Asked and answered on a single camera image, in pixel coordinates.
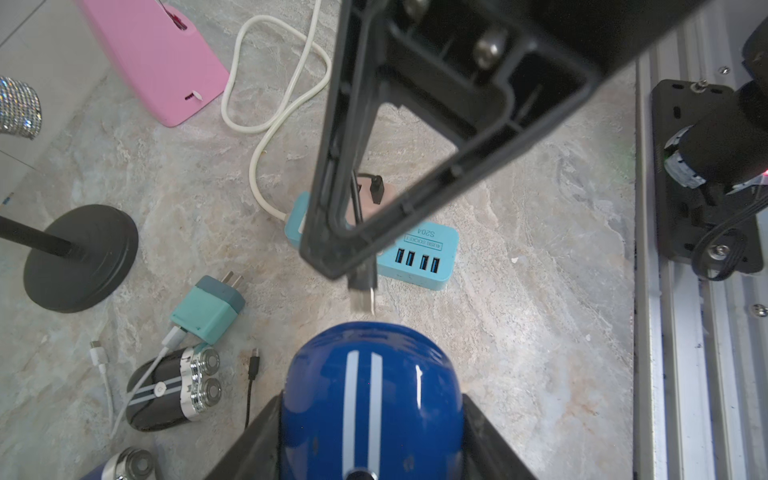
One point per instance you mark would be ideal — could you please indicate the black microphone stand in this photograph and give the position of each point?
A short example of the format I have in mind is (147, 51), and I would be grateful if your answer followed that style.
(79, 260)

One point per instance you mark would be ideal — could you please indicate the pink metronome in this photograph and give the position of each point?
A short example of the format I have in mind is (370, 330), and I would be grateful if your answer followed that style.
(159, 53)

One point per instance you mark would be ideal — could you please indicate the pink power adapter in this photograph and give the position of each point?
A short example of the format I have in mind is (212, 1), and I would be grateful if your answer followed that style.
(369, 207)

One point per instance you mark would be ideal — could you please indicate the teal power adapter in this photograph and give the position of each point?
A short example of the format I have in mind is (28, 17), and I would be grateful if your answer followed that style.
(210, 307)

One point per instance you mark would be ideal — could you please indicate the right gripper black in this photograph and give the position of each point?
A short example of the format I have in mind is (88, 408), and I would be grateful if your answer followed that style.
(488, 78)

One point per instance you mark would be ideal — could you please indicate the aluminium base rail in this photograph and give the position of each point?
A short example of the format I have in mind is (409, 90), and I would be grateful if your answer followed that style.
(700, 375)

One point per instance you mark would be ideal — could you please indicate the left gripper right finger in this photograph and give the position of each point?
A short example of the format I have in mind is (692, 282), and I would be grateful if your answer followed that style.
(486, 455)

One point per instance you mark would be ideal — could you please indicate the black electric shaver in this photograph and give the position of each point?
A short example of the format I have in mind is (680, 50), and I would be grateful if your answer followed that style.
(181, 389)

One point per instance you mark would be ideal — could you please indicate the glitter microphone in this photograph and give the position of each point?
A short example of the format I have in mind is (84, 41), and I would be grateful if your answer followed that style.
(20, 109)

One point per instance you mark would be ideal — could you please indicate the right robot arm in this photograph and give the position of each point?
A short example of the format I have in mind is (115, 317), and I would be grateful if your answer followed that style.
(724, 148)

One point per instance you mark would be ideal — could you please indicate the small blue electric shaver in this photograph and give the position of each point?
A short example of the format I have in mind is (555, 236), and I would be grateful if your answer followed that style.
(371, 400)

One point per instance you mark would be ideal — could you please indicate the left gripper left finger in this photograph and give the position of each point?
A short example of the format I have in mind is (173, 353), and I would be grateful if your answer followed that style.
(255, 454)

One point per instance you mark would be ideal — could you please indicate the teal power strip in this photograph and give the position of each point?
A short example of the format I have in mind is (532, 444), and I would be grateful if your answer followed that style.
(425, 256)

